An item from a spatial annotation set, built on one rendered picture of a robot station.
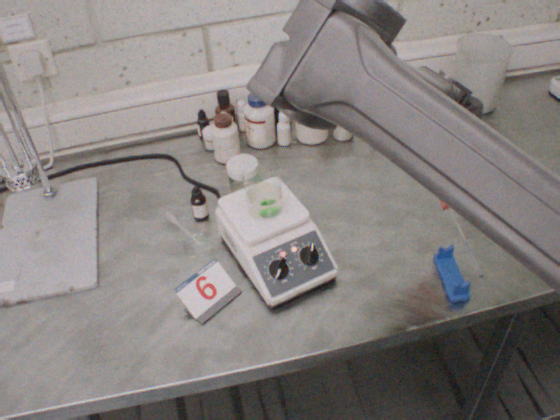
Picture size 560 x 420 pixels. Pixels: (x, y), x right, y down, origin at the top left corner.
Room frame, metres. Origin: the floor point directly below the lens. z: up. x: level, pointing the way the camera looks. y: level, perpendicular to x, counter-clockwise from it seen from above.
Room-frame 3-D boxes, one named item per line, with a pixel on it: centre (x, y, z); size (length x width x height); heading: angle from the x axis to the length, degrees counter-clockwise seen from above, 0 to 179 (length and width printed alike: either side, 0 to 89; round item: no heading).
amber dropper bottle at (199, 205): (0.78, 0.14, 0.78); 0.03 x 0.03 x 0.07
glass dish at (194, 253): (0.69, 0.14, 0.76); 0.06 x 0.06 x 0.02
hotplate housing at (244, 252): (0.68, 0.01, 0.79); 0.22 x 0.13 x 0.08; 25
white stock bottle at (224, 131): (0.96, 0.09, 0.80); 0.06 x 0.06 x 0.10
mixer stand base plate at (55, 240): (0.75, 0.44, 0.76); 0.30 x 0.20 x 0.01; 10
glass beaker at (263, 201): (0.69, 0.02, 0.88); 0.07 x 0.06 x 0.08; 121
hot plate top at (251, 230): (0.70, 0.02, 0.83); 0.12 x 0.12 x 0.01; 25
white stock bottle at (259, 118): (1.00, 0.02, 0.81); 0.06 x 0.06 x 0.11
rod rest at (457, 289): (0.58, -0.28, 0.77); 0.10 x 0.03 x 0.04; 4
